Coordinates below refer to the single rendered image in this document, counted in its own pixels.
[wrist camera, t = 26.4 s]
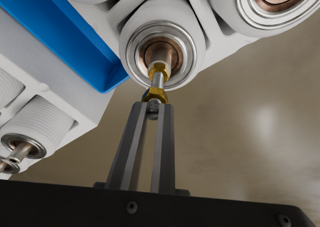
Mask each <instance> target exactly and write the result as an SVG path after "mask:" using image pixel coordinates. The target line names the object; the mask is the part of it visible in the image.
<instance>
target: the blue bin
mask: <svg viewBox="0 0 320 227"><path fill-rule="evenodd" d="M0 6H1V7H2V8H3V9H5V10H6V11H7V12H8V13H9V14H10V15H11V16H12V17H14V18H15V19H16V20H17V21H18V22H19V23H20V24H22V25H23V26H24V27H25V28H26V29H27V30H29V31H30V32H31V33H32V34H33V35H34V36H35V37H36V38H38V39H39V40H40V41H41V42H42V43H43V44H44V45H46V46H47V47H48V48H49V49H50V50H51V51H52V52H54V53H55V54H56V55H57V56H58V57H59V58H60V59H62V60H63V61H64V62H65V63H66V64H67V65H68V66H69V67H70V68H72V69H73V70H74V71H75V72H76V73H77V74H78V75H79V76H81V77H82V78H83V79H84V80H85V81H86V82H87V83H89V84H90V85H91V86H92V87H93V88H94V89H95V90H97V91H98V92H99V93H102V94H106V93H108V92H110V91H111V90H113V89H114V88H115V87H117V86H118V85H120V84H121V83H123V82H124V81H126V80H127V79H129V78H130V76H129V75H128V74H127V72H126V71H125V69H124V67H123V65H122V63H121V60H120V59H119V57H118V56H117V55H116V54H115V53H114V52H113V51H112V50H111V48H110V47H109V46H108V45H107V44H106V43H105V42H104V41H103V39H102V38H101V37H100V36H99V35H98V34H97V33H96V32H95V30H94V29H93V28H92V27H91V26H90V25H89V24H88V23H87V22H86V21H85V20H84V19H83V17H82V16H81V15H80V14H79V13H78V12H77V11H76V10H75V8H74V7H73V6H72V5H71V4H70V3H69V2H68V1H67V0H0Z"/></svg>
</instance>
